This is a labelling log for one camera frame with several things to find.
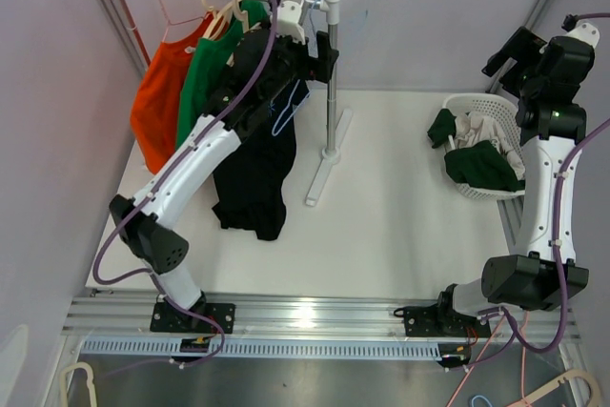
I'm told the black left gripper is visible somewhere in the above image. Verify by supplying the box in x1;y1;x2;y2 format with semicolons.
259;17;337;104

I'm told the light blue wire hanger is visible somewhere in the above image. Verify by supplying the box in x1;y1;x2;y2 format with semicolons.
271;0;321;137

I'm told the green and white t shirt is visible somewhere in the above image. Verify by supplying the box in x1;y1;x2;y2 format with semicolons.
427;109;525;192

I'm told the black t shirt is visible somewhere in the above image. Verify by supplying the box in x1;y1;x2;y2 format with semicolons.
213;80;309;241

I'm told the beige wooden hanger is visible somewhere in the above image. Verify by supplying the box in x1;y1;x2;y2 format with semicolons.
201;0;230;41
232;0;266;44

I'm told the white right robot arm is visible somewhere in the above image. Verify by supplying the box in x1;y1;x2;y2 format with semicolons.
434;20;600;336

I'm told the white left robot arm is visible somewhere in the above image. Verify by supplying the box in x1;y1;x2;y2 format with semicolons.
110;27;339;332

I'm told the bright green t shirt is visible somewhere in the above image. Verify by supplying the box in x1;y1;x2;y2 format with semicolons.
174;18;244;149

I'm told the pink hanger on floor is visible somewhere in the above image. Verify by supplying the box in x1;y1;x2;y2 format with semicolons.
445;312;533;407

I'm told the beige hanger on floor right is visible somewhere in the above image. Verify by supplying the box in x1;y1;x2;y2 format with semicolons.
508;369;602;407

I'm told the beige hanger on floor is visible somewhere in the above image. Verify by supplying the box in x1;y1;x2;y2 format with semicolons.
508;369;602;407
57;362;99;407

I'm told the blue hanger on floor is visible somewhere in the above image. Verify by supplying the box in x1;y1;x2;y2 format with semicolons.
469;395;493;407

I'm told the beige hanger on floor left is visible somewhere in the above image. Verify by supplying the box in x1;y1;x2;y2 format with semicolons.
57;362;99;407

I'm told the white perforated plastic basket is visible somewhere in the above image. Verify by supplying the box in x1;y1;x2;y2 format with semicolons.
442;92;525;201

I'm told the orange tank top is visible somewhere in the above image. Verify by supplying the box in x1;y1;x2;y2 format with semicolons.
130;13;212;174

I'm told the white metal clothes rack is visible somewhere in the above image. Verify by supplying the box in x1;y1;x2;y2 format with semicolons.
112;0;353;207

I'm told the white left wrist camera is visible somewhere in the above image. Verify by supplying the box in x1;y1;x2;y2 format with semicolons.
276;0;307;45

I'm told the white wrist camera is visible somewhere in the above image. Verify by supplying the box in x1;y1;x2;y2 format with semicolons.
276;0;307;45
561;14;600;49

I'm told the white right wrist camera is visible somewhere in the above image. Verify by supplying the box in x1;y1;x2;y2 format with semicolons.
561;14;600;49

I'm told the pink wire hanger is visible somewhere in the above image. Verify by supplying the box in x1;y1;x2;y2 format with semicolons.
154;0;207;42

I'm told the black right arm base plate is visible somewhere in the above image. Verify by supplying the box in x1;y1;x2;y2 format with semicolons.
393;305;491;337

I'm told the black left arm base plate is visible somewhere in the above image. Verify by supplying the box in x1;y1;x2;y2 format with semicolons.
150;301;236;334

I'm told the white slotted cable duct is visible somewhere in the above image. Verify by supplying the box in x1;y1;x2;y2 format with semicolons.
80;336;467;361

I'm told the aluminium mounting rail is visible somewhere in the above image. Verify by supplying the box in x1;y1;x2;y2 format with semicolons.
60;287;581;344

